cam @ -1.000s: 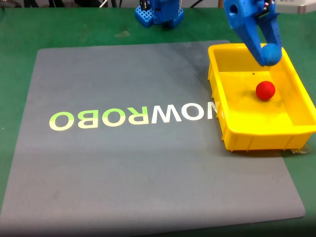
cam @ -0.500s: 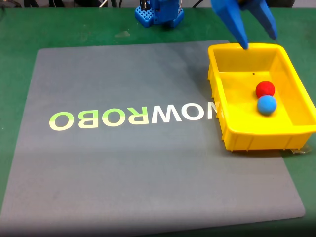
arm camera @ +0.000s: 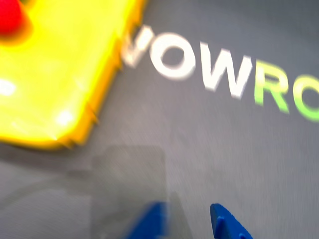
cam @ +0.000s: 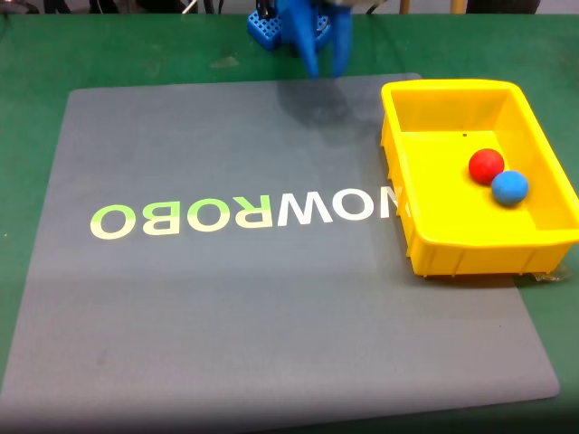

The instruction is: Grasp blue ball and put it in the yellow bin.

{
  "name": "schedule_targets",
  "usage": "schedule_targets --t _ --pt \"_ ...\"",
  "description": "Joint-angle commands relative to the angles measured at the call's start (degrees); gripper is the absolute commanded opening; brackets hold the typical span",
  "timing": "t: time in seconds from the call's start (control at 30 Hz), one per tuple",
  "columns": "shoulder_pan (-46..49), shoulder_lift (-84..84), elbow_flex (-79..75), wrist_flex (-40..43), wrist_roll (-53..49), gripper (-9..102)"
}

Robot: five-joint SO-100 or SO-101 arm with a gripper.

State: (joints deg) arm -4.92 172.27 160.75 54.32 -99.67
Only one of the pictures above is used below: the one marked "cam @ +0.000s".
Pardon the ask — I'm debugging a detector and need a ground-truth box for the red ball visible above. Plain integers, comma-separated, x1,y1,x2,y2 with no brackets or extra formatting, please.
468,147,506,185

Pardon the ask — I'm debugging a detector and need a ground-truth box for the blue ball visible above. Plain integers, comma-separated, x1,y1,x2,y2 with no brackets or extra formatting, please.
490,170,530,207

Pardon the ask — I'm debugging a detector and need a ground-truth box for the yellow plastic bin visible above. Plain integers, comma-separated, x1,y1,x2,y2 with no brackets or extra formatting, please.
378,78,579,278

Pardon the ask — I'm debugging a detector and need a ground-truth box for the grey mat with lettering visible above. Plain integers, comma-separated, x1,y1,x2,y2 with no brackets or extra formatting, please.
0,71,561,430

